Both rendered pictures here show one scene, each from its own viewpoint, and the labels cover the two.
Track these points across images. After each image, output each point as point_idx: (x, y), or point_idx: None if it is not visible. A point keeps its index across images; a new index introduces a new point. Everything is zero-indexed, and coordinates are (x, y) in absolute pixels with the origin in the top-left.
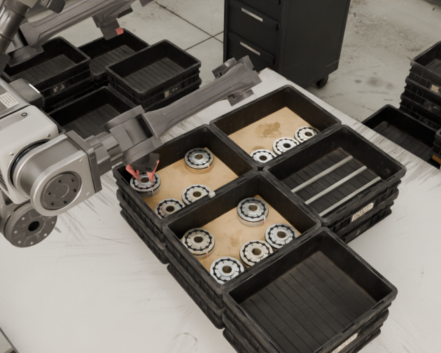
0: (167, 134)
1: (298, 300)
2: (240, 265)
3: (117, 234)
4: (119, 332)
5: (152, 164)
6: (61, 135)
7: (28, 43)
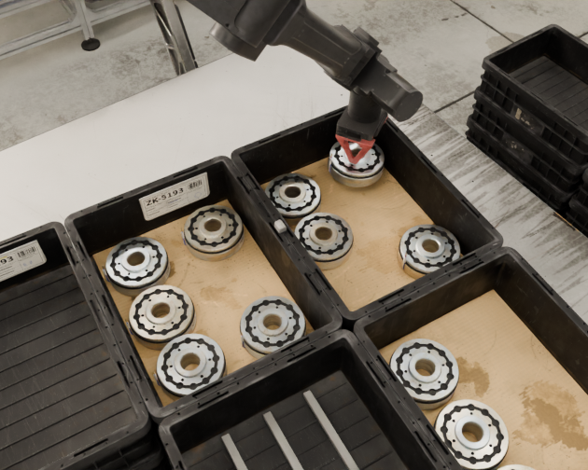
0: (576, 256)
1: (50, 377)
2: (139, 282)
3: None
4: (141, 177)
5: (342, 124)
6: None
7: None
